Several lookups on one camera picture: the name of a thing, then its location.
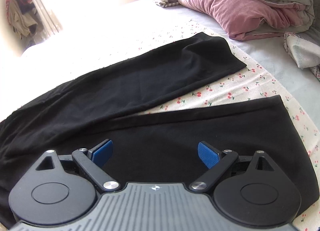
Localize black pants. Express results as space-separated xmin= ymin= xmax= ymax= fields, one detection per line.
xmin=1 ymin=33 xmax=319 ymax=229

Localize cherry print bed sheet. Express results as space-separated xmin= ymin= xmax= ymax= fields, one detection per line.
xmin=134 ymin=18 xmax=320 ymax=231

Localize light blue mattress cover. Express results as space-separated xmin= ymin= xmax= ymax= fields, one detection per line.
xmin=135 ymin=0 xmax=319 ymax=126

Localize white crumpled cloth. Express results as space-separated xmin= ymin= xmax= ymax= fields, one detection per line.
xmin=284 ymin=32 xmax=319 ymax=69

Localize grey patterned left curtain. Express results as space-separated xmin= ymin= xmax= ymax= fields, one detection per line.
xmin=33 ymin=0 xmax=62 ymax=36

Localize hanging clothes in corner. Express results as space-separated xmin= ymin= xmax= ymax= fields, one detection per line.
xmin=5 ymin=0 xmax=39 ymax=39

